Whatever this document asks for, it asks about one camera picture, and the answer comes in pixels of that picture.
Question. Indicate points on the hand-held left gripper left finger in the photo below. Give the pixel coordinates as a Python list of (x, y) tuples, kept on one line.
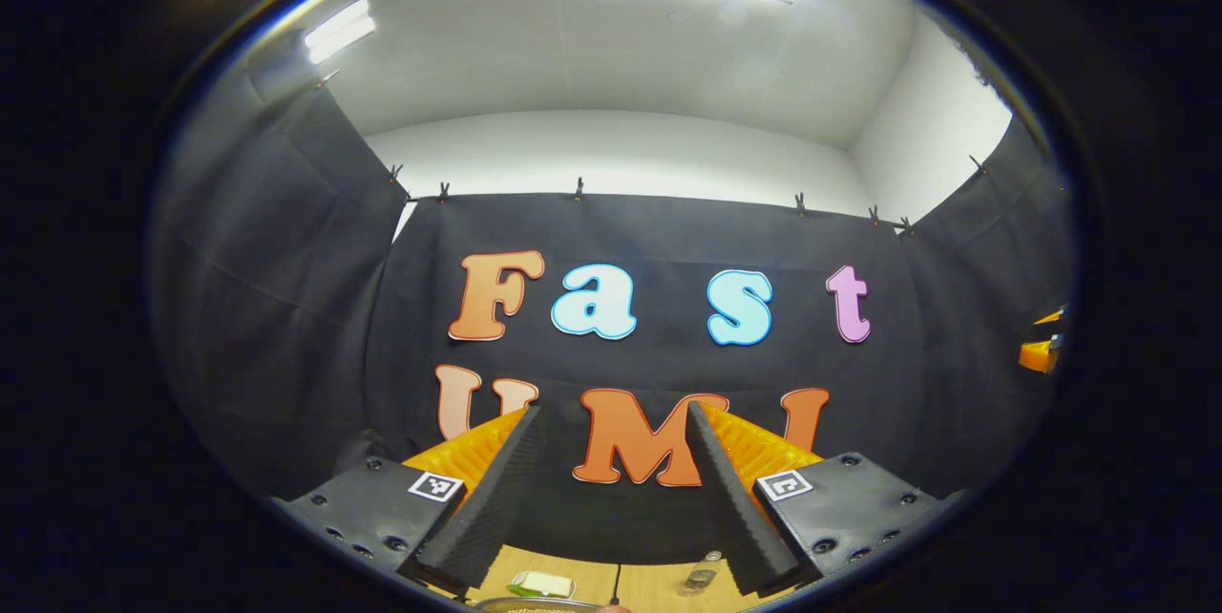
[(496, 498)]

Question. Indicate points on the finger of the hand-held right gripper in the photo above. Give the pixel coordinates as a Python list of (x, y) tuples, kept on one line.
[(1050, 316), (1036, 357)]

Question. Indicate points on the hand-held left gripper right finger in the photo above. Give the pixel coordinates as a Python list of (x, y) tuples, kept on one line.
[(730, 508)]

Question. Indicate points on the clear plastic water bottle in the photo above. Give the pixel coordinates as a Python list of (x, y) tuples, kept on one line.
[(703, 575)]

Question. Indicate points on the sandwich with lettuce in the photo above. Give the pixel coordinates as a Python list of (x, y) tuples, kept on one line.
[(542, 584)]

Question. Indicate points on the black backdrop cloth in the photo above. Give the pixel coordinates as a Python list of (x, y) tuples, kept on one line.
[(286, 260)]

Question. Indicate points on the row of black cloth clips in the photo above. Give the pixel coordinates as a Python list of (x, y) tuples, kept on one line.
[(578, 190)]

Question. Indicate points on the small ceiling light panel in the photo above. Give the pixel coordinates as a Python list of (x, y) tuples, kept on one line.
[(339, 31)]

